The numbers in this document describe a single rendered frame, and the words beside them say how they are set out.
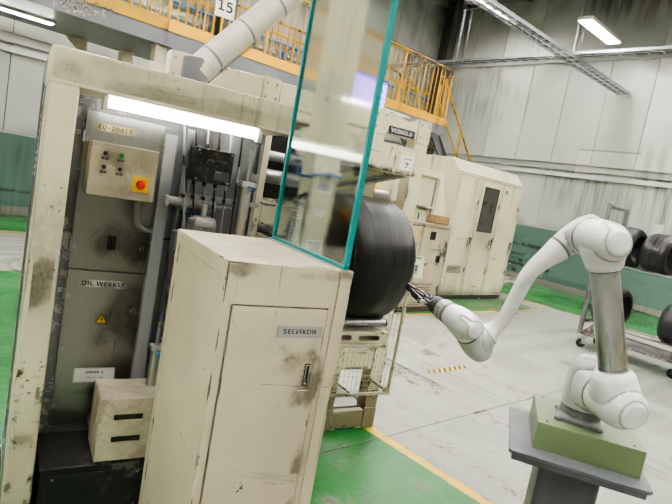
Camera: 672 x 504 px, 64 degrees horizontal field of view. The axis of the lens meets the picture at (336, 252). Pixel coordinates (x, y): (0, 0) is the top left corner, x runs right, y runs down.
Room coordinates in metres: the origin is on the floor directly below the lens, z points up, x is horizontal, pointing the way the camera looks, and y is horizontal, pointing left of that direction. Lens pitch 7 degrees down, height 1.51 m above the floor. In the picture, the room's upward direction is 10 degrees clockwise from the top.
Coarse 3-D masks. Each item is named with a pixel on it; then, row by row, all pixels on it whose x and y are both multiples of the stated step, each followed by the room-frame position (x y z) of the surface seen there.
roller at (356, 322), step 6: (348, 318) 2.48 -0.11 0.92; (354, 318) 2.49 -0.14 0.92; (360, 318) 2.51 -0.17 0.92; (366, 318) 2.53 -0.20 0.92; (372, 318) 2.55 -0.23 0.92; (378, 318) 2.57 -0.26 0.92; (384, 318) 2.60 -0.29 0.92; (348, 324) 2.47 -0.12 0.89; (354, 324) 2.49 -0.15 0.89; (360, 324) 2.50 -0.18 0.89; (366, 324) 2.52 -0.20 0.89; (372, 324) 2.54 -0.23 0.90; (378, 324) 2.56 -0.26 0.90; (384, 324) 2.57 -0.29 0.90
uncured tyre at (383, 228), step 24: (360, 216) 2.44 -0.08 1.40; (384, 216) 2.47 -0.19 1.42; (360, 240) 2.39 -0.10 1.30; (384, 240) 2.39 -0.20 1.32; (408, 240) 2.47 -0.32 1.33; (360, 264) 2.36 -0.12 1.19; (384, 264) 2.37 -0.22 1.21; (408, 264) 2.44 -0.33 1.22; (360, 288) 2.37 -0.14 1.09; (384, 288) 2.40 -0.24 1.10; (360, 312) 2.46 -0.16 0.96; (384, 312) 2.52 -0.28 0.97
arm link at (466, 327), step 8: (448, 312) 2.05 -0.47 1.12; (456, 312) 2.02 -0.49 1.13; (464, 312) 2.01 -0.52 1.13; (448, 320) 2.03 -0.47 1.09; (456, 320) 2.00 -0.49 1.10; (464, 320) 1.98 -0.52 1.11; (472, 320) 1.97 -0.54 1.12; (480, 320) 2.00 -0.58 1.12; (448, 328) 2.05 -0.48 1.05; (456, 328) 1.99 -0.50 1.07; (464, 328) 1.97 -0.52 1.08; (472, 328) 1.96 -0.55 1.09; (480, 328) 1.98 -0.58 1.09; (456, 336) 2.04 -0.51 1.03; (464, 336) 1.98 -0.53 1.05; (472, 336) 1.97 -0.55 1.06
